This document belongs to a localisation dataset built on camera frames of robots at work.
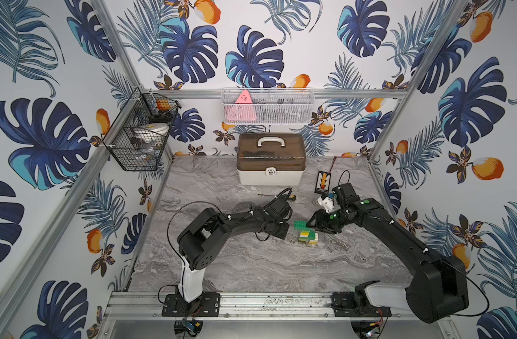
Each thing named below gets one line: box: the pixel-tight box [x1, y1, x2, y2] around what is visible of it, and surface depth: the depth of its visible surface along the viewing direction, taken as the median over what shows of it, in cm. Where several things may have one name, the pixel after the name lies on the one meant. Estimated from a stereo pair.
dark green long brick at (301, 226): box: [293, 220, 316, 231], surface depth 82 cm
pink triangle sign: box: [224, 89, 258, 123], surface depth 92 cm
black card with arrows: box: [314, 170, 332, 195], surface depth 112 cm
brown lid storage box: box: [235, 132, 307, 187], surface depth 100 cm
